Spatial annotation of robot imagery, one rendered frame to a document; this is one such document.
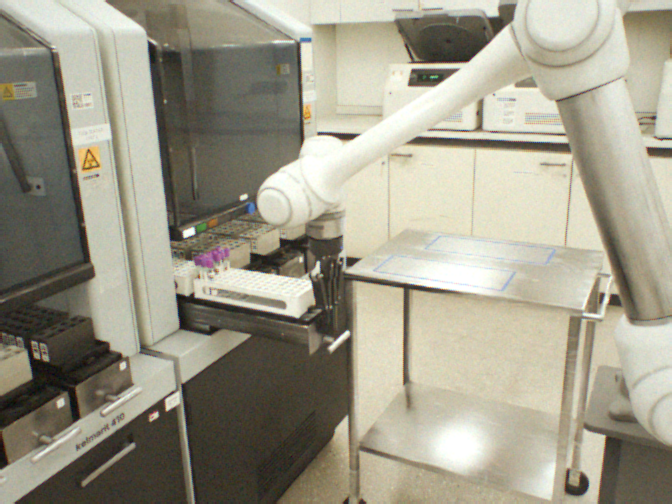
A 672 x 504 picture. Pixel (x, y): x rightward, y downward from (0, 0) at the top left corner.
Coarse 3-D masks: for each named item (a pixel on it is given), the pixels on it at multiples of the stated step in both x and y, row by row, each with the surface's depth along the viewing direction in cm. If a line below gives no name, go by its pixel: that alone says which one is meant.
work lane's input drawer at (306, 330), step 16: (192, 304) 155; (208, 304) 154; (224, 304) 151; (192, 320) 156; (208, 320) 154; (224, 320) 151; (240, 320) 149; (256, 320) 147; (272, 320) 144; (288, 320) 144; (304, 320) 141; (320, 320) 145; (336, 320) 152; (272, 336) 146; (288, 336) 144; (304, 336) 141; (320, 336) 146
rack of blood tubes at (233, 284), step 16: (224, 272) 158; (240, 272) 158; (256, 272) 157; (224, 288) 150; (240, 288) 148; (256, 288) 148; (272, 288) 147; (288, 288) 147; (304, 288) 147; (240, 304) 150; (256, 304) 148; (272, 304) 152; (288, 304) 143; (304, 304) 145
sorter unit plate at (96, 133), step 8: (80, 128) 123; (88, 128) 125; (96, 128) 126; (104, 128) 128; (72, 136) 121; (80, 136) 123; (88, 136) 125; (96, 136) 127; (104, 136) 128; (80, 144) 123
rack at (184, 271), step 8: (176, 264) 165; (184, 264) 164; (192, 264) 164; (176, 272) 159; (184, 272) 159; (192, 272) 158; (176, 280) 157; (184, 280) 156; (192, 280) 158; (176, 288) 164; (184, 288) 157; (192, 288) 158
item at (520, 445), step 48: (432, 240) 193; (480, 240) 192; (432, 288) 158; (480, 288) 155; (528, 288) 155; (576, 288) 154; (576, 336) 145; (384, 432) 192; (432, 432) 191; (480, 432) 191; (528, 432) 190; (576, 432) 197; (480, 480) 170; (528, 480) 170; (576, 480) 201
